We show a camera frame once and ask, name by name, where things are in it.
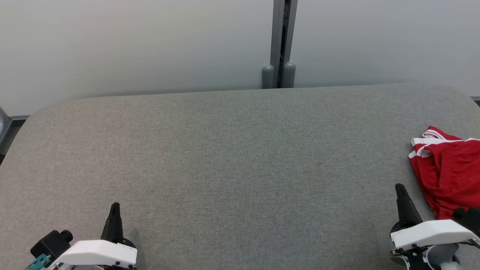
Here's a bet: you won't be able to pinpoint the teal-plug left camera cable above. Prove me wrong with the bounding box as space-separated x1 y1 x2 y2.
25 253 52 270

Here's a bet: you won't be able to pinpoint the grey wheeled equipment base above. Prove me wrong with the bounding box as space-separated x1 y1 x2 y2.
0 107 12 145

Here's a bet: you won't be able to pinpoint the grey cylindrical post bumper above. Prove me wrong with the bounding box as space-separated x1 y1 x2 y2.
261 64 276 90
282 62 297 89

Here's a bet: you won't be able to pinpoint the grey metal wall post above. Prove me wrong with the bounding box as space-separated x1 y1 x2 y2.
270 0 299 89

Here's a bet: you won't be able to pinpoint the red Bulls 23 shorts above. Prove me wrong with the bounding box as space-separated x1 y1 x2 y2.
409 139 480 222

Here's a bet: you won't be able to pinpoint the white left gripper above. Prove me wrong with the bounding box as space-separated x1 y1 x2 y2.
55 202 138 269

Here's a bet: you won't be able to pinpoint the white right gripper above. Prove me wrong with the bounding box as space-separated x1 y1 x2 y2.
390 183 476 250

